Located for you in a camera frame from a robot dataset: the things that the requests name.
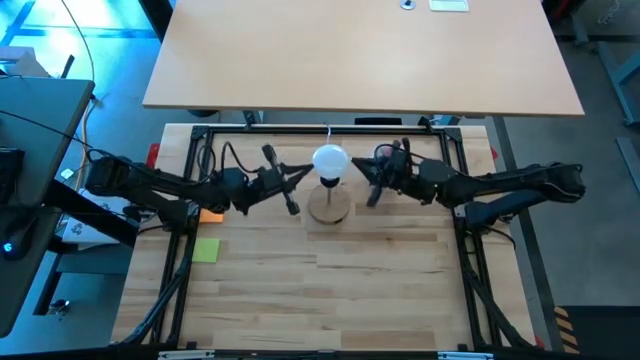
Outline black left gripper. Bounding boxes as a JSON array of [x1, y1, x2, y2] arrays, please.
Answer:
[[239, 144, 315, 216]]

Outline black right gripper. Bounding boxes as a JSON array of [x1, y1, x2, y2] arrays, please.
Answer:
[[351, 138, 424, 207]]

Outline white round lightbulb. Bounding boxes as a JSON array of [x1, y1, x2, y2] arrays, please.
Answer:
[[312, 143, 351, 180]]

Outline round wooden lamp base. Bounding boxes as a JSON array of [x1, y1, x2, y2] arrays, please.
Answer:
[[307, 173, 352, 225]]

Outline large light wooden desk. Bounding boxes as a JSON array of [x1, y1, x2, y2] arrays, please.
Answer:
[[142, 0, 586, 118]]

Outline green sticky note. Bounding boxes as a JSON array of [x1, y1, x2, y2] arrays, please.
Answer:
[[192, 237, 221, 264]]

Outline small black device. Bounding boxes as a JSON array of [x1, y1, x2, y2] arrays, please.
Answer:
[[122, 203, 151, 221]]

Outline white desk outlet plate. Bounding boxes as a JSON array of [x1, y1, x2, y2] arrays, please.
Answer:
[[428, 0, 471, 13]]

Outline white printed box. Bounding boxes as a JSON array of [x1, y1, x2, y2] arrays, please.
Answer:
[[62, 192, 135, 246]]

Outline grey metal table legs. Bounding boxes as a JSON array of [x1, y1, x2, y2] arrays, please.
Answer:
[[597, 39, 640, 126]]

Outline grey side desk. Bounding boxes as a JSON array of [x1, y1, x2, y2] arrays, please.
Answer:
[[0, 77, 96, 339]]

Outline black yellow striped mat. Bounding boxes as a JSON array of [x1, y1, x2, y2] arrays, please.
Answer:
[[553, 304, 640, 360]]

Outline black keyboard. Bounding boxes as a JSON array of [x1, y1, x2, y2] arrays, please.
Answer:
[[0, 147, 26, 206]]

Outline black computer mouse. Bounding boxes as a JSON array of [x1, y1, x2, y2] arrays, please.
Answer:
[[0, 212, 39, 262]]

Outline cardboard box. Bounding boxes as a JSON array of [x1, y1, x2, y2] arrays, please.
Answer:
[[0, 47, 51, 79]]

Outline black aluminium table frame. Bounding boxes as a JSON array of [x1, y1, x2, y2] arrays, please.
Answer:
[[112, 122, 539, 351]]

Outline silver bracket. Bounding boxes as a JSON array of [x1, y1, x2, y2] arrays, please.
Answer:
[[158, 349, 216, 360], [437, 351, 494, 360]]

